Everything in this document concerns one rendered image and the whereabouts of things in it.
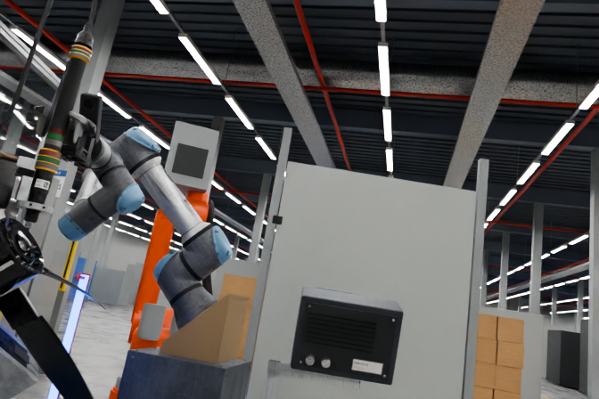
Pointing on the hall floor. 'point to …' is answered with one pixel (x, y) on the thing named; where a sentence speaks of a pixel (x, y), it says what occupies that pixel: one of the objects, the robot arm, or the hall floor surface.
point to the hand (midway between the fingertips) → (55, 109)
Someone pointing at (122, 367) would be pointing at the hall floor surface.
